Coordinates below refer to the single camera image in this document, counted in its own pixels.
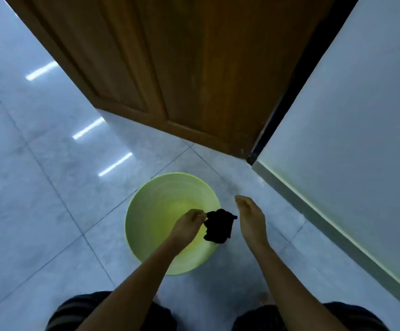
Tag person's left hand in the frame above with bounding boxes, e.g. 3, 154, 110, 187
167, 209, 207, 255

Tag person's right hand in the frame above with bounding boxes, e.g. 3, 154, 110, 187
234, 195, 269, 251

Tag black cleaning cloth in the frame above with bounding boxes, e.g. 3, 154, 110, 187
203, 209, 238, 244

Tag grey baseboard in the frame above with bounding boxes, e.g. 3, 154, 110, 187
251, 160, 400, 318

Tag person's left forearm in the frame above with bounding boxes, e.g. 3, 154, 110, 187
76, 237, 187, 331

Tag person's right forearm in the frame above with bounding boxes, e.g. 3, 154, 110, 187
251, 241, 349, 331

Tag light green plastic bucket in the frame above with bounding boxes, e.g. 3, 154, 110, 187
125, 172, 221, 275

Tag black grey striped shorts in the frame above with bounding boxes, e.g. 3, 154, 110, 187
45, 291, 390, 331

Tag brown wooden door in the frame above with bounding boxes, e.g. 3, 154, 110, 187
2, 0, 337, 159

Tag black door frame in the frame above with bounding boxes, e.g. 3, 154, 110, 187
247, 0, 361, 166

